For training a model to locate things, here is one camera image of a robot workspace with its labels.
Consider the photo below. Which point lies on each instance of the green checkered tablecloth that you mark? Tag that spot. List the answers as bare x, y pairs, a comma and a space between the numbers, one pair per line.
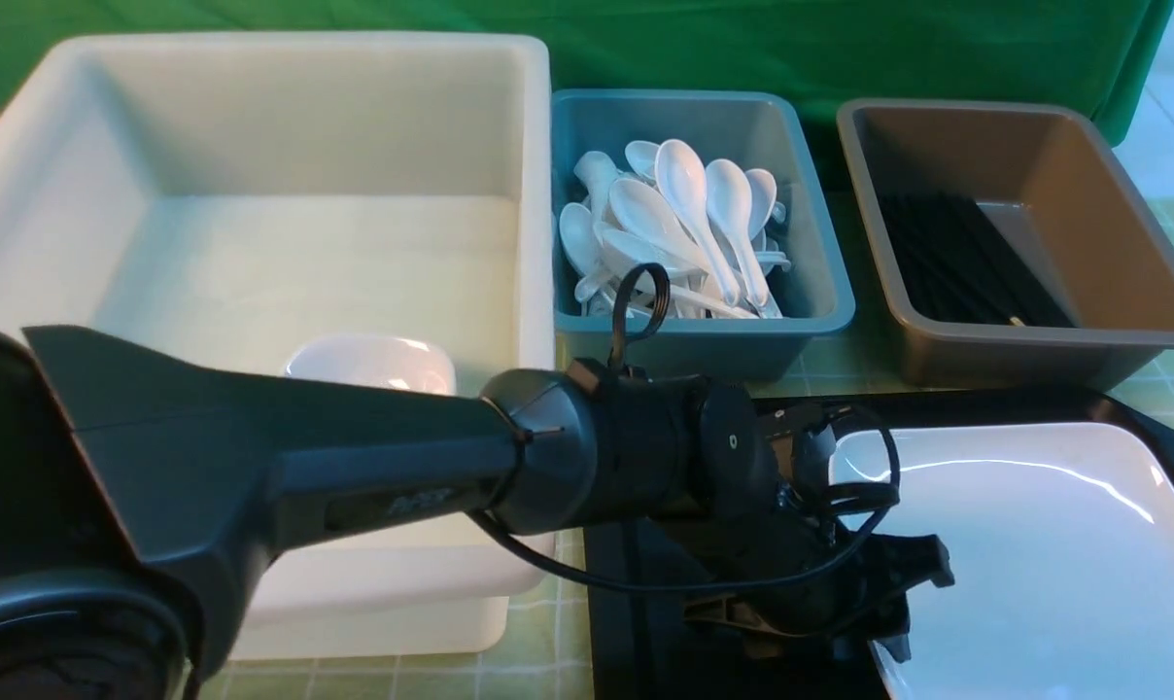
545, 650

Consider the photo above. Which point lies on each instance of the large white square plate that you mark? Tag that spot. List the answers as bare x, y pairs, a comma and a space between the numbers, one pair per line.
1061, 540

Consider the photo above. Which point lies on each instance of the green backdrop cloth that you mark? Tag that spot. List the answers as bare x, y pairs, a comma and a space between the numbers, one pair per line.
1090, 56

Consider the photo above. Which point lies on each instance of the black serving tray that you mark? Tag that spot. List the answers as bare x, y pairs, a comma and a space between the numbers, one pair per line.
642, 649

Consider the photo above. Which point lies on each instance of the small white bowl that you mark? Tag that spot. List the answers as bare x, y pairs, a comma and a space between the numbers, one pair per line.
365, 359

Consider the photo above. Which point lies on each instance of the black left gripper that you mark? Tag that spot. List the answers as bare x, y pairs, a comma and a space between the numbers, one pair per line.
801, 554

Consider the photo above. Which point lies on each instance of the white soup spoon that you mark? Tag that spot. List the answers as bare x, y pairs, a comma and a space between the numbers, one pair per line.
641, 211
681, 177
729, 207
621, 251
596, 289

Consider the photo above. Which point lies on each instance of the large white plastic tub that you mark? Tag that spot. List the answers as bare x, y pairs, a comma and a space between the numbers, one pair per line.
230, 198

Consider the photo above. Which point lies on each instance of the brown plastic bin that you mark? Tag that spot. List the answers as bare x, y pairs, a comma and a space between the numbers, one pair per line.
1049, 182

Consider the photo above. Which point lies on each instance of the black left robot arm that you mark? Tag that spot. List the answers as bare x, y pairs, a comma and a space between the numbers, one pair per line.
142, 498

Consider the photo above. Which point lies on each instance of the black chopsticks bundle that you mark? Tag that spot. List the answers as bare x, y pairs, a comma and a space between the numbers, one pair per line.
957, 267

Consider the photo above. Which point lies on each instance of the teal plastic bin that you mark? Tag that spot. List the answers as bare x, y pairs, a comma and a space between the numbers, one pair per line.
755, 130

